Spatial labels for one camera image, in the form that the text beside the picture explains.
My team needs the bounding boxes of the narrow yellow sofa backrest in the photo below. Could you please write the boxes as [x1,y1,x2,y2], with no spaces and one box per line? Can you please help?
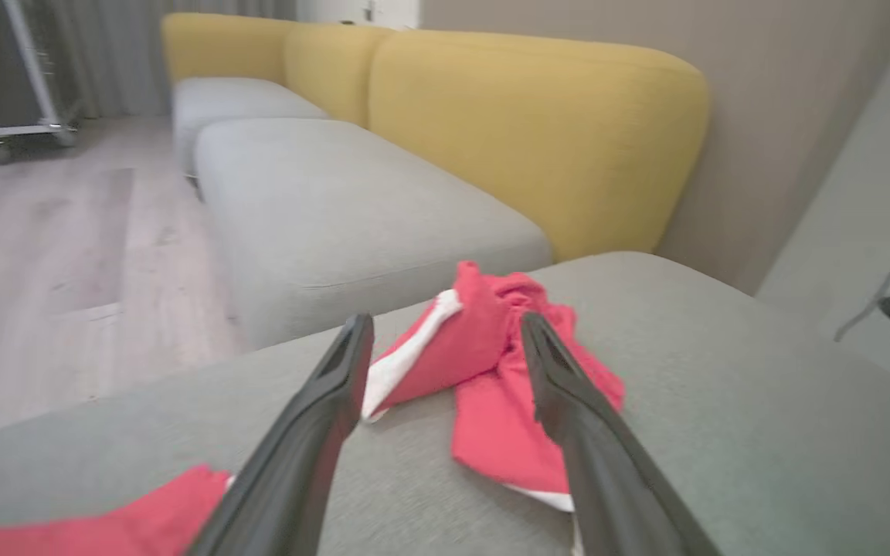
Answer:
[284,22,396,128]

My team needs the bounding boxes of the long grey sofa seat cushion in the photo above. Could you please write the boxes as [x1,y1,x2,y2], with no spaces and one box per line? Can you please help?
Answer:
[194,117,554,348]

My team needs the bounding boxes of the yellow sofa end backrest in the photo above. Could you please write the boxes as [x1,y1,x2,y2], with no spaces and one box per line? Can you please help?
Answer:
[161,12,295,86]

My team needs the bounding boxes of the small grey sofa seat cushion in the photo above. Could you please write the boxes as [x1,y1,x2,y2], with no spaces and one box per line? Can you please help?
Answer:
[172,76,330,175]

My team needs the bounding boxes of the thin grey robot cable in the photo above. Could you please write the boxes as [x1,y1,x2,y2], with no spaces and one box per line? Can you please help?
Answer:
[835,216,890,342]

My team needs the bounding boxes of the red basketball jersey black lettering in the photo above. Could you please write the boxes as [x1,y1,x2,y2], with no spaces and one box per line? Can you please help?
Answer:
[0,465,233,556]

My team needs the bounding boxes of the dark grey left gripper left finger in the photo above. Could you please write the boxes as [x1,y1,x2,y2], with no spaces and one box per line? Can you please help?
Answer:
[186,313,375,556]

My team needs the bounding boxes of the white door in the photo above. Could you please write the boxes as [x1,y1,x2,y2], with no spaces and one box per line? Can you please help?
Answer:
[296,0,420,30]

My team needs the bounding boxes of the red shorts with white trim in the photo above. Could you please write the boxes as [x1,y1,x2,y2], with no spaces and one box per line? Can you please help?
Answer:
[362,260,625,556]

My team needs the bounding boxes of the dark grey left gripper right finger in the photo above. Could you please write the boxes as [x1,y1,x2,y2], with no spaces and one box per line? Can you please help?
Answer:
[520,312,724,556]

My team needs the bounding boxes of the grey curtain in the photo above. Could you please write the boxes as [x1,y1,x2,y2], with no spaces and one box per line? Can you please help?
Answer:
[28,0,297,118]

